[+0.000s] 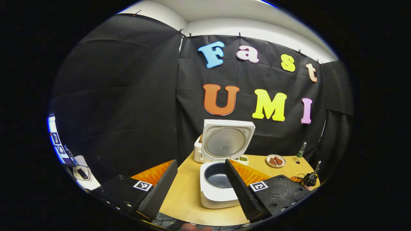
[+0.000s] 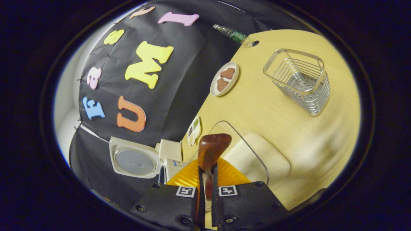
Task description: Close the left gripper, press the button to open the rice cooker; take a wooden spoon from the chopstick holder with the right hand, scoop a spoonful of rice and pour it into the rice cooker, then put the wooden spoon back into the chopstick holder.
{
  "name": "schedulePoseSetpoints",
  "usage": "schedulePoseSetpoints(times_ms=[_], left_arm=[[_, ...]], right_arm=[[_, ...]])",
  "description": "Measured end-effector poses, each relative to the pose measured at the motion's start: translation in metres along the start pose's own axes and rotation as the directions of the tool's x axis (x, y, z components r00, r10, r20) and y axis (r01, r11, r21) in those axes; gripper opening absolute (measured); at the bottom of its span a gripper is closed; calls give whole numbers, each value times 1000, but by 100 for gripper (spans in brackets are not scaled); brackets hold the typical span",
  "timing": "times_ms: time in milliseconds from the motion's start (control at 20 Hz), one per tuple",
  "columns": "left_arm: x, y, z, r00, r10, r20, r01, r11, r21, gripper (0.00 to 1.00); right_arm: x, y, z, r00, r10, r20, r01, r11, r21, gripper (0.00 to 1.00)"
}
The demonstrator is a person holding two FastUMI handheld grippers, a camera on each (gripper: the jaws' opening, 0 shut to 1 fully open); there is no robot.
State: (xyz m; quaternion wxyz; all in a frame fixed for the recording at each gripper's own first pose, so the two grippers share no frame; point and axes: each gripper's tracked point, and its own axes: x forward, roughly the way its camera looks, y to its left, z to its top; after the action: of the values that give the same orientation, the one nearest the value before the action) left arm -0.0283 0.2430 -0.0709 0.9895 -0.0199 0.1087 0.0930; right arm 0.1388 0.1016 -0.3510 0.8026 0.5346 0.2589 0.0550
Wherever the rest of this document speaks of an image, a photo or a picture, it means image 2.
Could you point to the clear box of rice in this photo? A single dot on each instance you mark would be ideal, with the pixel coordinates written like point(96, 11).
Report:
point(257, 157)

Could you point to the clear plastic water bottle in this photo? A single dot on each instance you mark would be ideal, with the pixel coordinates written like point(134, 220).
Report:
point(232, 33)

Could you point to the brown meat piece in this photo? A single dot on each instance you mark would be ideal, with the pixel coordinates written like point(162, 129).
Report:
point(222, 84)
point(228, 73)

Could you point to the round white plate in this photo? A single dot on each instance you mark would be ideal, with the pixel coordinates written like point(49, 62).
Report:
point(233, 83)

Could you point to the white divided grain dish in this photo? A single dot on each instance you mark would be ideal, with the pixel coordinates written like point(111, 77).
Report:
point(194, 131)

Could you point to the white rice cooker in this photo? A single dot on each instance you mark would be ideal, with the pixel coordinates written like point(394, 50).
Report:
point(135, 162)

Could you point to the brown wooden spoon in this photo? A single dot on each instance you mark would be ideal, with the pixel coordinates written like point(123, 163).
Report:
point(212, 149)

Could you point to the dark bottle cap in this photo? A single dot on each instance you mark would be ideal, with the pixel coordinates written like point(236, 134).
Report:
point(255, 43)

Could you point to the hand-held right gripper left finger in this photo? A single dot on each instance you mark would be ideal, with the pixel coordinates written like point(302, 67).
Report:
point(170, 205)

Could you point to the white toaster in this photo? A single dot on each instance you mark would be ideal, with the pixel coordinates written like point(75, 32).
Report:
point(170, 149)

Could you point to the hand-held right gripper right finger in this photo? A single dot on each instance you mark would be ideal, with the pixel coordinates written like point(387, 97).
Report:
point(247, 205)

